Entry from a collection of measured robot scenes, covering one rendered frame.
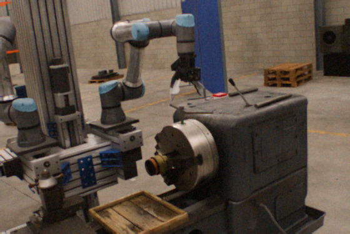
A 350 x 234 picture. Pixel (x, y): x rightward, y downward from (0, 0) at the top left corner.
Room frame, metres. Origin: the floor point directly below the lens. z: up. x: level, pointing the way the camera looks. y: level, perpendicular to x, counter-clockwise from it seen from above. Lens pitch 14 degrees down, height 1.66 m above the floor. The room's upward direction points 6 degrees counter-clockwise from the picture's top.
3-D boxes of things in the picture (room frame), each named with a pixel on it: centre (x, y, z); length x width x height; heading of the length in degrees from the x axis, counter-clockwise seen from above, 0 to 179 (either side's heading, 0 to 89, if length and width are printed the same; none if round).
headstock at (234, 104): (1.89, -0.33, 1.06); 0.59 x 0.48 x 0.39; 125
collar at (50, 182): (1.36, 0.54, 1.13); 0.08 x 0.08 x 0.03
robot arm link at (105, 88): (2.16, 0.37, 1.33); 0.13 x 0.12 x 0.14; 116
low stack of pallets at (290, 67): (9.32, -2.94, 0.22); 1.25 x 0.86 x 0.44; 138
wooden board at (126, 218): (1.48, 0.22, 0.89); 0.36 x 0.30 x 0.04; 35
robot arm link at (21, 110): (1.86, 0.78, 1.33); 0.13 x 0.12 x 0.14; 59
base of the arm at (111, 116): (2.16, 0.38, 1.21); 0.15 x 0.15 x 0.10
